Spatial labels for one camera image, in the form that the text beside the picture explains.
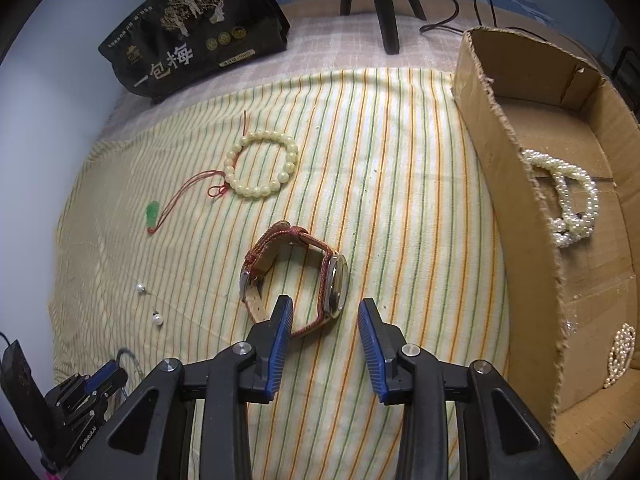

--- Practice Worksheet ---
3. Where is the twisted pearl necklace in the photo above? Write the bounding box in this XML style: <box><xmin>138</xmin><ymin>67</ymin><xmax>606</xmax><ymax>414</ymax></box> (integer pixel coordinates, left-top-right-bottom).
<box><xmin>520</xmin><ymin>149</ymin><xmax>600</xmax><ymax>249</ymax></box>

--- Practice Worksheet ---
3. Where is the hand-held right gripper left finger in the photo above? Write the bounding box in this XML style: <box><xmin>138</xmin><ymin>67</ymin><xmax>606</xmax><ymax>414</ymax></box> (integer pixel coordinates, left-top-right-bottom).
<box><xmin>65</xmin><ymin>295</ymin><xmax>296</xmax><ymax>480</ymax></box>

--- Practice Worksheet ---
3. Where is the yellow striped cloth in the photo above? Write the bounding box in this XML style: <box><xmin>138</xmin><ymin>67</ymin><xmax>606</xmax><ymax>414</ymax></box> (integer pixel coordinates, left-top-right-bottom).
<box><xmin>47</xmin><ymin>67</ymin><xmax>516</xmax><ymax>480</ymax></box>

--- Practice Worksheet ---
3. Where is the black bag with tree print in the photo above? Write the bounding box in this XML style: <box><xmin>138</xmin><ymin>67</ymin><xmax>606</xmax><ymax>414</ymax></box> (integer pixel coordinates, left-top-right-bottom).
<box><xmin>97</xmin><ymin>0</ymin><xmax>292</xmax><ymax>106</ymax></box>

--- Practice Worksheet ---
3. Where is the jade pendant red cord necklace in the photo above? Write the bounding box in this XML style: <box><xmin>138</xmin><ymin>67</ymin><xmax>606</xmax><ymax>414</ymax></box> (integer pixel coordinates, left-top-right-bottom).
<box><xmin>145</xmin><ymin>110</ymin><xmax>251</xmax><ymax>236</ymax></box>

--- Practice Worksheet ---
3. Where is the black power cable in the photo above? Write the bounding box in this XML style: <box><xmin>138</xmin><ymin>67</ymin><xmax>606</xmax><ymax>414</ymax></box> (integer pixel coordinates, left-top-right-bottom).
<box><xmin>419</xmin><ymin>0</ymin><xmax>502</xmax><ymax>37</ymax></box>

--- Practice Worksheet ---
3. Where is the black tripod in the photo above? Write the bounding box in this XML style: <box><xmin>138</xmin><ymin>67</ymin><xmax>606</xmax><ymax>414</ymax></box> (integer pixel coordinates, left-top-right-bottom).
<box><xmin>340</xmin><ymin>0</ymin><xmax>427</xmax><ymax>56</ymax></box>

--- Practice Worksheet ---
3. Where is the red strap wristwatch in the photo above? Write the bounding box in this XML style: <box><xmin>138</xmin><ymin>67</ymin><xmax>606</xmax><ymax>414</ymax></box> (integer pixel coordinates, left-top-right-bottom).
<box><xmin>239</xmin><ymin>221</ymin><xmax>351</xmax><ymax>338</ymax></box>

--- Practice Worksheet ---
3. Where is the small pearl bracelet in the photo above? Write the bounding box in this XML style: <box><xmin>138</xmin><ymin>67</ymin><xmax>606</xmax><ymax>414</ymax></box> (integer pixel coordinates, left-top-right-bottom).
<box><xmin>602</xmin><ymin>323</ymin><xmax>636</xmax><ymax>389</ymax></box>

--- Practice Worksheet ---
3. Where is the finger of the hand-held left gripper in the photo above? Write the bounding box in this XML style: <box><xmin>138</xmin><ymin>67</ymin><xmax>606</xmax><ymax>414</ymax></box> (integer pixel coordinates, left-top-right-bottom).
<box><xmin>82</xmin><ymin>359</ymin><xmax>128</xmax><ymax>399</ymax></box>
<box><xmin>46</xmin><ymin>374</ymin><xmax>108</xmax><ymax>429</ymax></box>

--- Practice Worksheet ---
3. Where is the cream bead bracelet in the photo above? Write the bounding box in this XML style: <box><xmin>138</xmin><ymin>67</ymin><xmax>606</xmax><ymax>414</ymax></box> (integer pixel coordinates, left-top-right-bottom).
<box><xmin>222</xmin><ymin>130</ymin><xmax>300</xmax><ymax>199</ymax></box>

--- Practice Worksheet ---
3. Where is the cardboard box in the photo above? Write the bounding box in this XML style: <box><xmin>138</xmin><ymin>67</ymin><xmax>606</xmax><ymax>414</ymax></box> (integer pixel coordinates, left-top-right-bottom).
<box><xmin>452</xmin><ymin>25</ymin><xmax>640</xmax><ymax>436</ymax></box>

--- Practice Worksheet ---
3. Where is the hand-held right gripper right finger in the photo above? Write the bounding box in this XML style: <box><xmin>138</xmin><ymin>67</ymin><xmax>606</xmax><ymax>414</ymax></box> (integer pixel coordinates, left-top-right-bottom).
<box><xmin>358</xmin><ymin>298</ymin><xmax>576</xmax><ymax>480</ymax></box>

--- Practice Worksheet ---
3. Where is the beige plaid blanket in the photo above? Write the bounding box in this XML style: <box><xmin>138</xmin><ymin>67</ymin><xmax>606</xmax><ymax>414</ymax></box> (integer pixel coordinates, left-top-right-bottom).
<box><xmin>90</xmin><ymin>2</ymin><xmax>481</xmax><ymax>161</ymax></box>

